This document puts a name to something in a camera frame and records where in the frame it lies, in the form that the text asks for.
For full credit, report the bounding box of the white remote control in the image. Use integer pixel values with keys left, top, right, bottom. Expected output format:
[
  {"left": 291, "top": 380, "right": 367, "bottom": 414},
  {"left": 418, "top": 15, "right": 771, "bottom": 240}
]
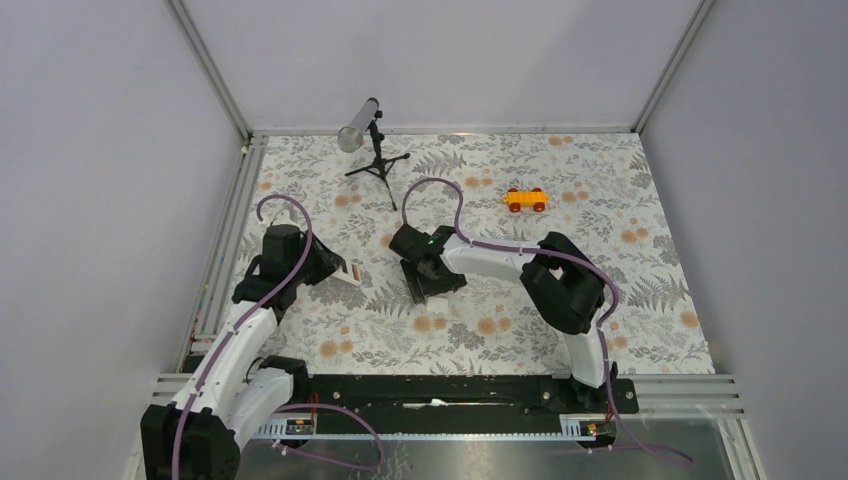
[{"left": 332, "top": 261, "right": 361, "bottom": 287}]

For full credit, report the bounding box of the white battery cover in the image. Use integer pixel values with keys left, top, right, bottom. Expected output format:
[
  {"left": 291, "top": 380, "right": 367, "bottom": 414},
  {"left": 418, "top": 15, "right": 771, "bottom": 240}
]
[{"left": 425, "top": 296, "right": 449, "bottom": 313}]

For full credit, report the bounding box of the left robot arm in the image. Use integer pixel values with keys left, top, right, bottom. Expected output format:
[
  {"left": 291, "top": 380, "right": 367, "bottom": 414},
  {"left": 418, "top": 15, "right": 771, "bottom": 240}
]
[{"left": 140, "top": 224, "right": 347, "bottom": 479}]

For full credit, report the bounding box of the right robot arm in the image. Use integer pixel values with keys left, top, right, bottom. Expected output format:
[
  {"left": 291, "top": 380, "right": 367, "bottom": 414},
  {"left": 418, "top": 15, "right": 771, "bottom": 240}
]
[{"left": 389, "top": 224, "right": 619, "bottom": 412}]

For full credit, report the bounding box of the black mini tripod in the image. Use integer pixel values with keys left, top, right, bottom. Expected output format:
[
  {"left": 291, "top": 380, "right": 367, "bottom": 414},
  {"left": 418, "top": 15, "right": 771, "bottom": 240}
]
[{"left": 344, "top": 107, "right": 411, "bottom": 211}]

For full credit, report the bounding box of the floral table mat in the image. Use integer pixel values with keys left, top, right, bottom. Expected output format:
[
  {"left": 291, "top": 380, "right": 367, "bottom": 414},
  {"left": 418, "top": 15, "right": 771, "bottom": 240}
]
[{"left": 234, "top": 133, "right": 714, "bottom": 375}]

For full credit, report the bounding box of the black base bar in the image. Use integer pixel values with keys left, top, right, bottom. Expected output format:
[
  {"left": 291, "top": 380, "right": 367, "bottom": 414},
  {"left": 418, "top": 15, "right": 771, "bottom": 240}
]
[{"left": 247, "top": 352, "right": 640, "bottom": 436}]

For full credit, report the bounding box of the silver metal tube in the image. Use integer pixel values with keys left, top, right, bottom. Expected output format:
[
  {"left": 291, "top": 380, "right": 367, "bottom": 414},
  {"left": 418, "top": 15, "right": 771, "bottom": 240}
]
[{"left": 337, "top": 97, "right": 380, "bottom": 153}]

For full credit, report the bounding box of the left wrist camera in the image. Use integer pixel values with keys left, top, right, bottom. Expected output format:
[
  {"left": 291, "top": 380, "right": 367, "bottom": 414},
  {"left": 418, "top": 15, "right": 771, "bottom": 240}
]
[{"left": 271, "top": 209, "right": 298, "bottom": 226}]

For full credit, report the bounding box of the white cable duct rail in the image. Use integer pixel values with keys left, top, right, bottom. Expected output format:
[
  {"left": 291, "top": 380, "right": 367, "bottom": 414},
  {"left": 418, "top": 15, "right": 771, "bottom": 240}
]
[{"left": 252, "top": 414, "right": 618, "bottom": 446}]

